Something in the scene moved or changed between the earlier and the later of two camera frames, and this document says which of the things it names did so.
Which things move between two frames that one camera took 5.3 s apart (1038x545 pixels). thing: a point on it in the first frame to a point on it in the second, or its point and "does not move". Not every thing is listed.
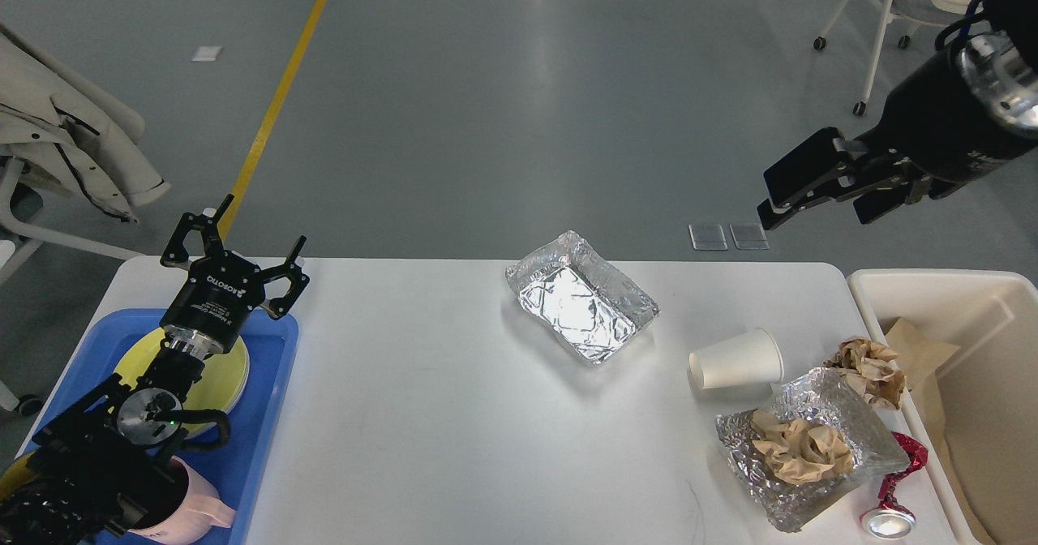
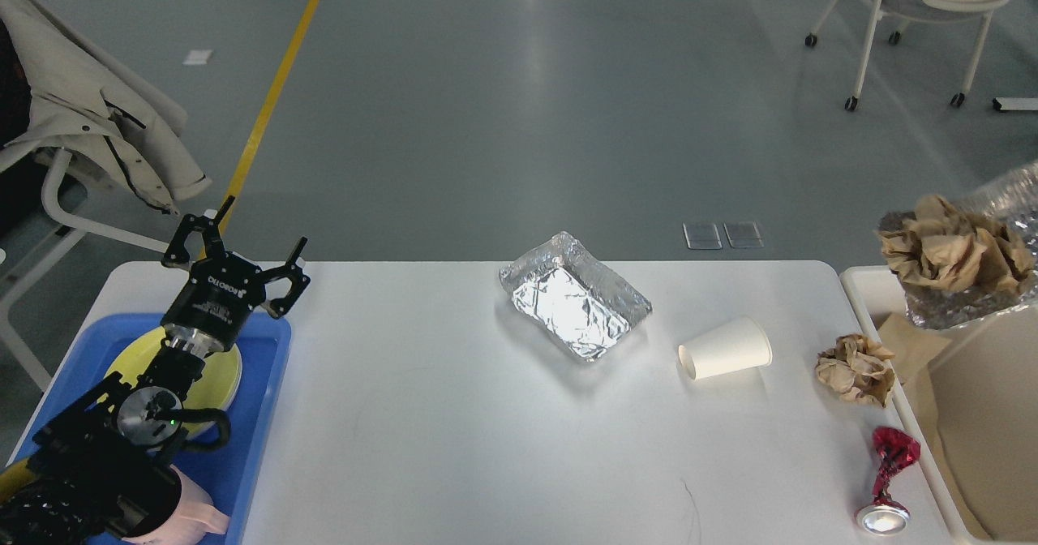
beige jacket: [57, 128] to [82, 103]
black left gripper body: [210, 307] does not move
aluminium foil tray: [825, 398] to [1014, 196]
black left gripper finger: [176, 254] does not move
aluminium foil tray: [591, 303] does not move
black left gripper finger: [298, 281] does not move
